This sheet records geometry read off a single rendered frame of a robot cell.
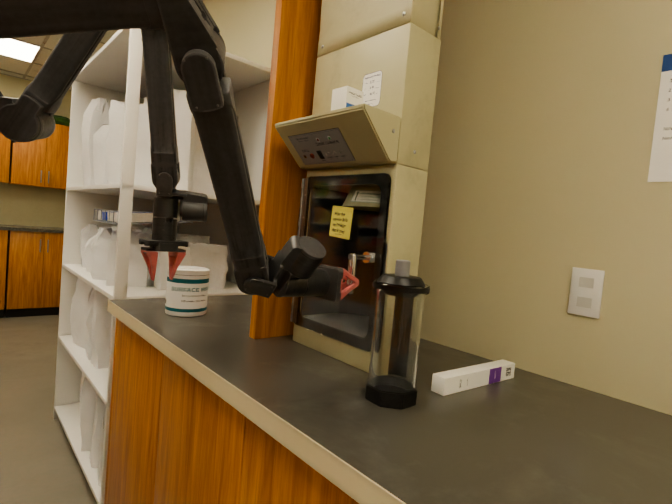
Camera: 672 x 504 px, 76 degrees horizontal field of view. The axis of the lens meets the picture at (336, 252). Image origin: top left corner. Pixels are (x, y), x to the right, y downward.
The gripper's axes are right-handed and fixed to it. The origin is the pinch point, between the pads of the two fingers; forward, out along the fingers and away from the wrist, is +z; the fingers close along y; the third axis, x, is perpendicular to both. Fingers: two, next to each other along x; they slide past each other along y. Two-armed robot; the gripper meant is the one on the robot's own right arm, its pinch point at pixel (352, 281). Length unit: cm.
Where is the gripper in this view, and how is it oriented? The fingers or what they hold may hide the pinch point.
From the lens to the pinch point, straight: 94.9
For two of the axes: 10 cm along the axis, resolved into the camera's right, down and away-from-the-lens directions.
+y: -6.7, -1.0, 7.4
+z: 7.4, 0.4, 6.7
